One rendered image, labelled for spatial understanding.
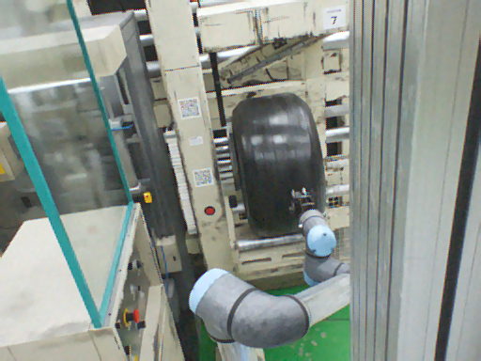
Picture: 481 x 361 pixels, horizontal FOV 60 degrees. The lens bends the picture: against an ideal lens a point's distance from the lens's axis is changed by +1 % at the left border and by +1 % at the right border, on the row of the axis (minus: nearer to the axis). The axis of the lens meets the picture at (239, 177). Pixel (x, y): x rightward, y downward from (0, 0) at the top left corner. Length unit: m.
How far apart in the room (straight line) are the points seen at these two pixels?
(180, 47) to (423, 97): 1.27
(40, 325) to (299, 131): 0.99
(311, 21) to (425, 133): 1.54
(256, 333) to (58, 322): 0.50
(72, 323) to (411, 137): 0.97
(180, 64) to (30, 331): 0.92
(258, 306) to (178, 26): 0.96
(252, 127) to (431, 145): 1.26
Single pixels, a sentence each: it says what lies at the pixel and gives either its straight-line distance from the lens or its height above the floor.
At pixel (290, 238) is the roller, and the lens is 1.77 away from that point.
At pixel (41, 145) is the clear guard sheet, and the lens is 0.90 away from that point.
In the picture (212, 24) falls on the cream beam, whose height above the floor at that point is 1.74.
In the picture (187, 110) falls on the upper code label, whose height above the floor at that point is 1.50.
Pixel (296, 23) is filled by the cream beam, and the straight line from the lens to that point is 1.78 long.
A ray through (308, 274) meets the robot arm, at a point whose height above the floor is 1.14.
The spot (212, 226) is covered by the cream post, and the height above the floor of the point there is 0.98.
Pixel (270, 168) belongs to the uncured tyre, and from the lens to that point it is 1.46.
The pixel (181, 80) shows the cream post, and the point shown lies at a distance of 1.51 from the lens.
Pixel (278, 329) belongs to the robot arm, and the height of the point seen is 1.32.
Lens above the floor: 2.00
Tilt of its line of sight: 29 degrees down
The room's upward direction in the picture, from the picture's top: 8 degrees counter-clockwise
